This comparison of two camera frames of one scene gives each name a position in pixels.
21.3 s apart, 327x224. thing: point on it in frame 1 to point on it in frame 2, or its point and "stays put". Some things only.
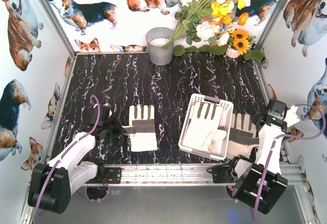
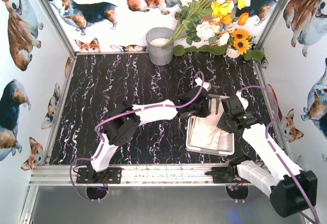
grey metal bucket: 156,38 stays put
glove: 242,135 to 212,105
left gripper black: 110,126 to 208,105
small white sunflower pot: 231,52 stays put
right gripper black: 259,121 to 225,105
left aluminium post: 52,16 stays put
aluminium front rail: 292,174 stays put
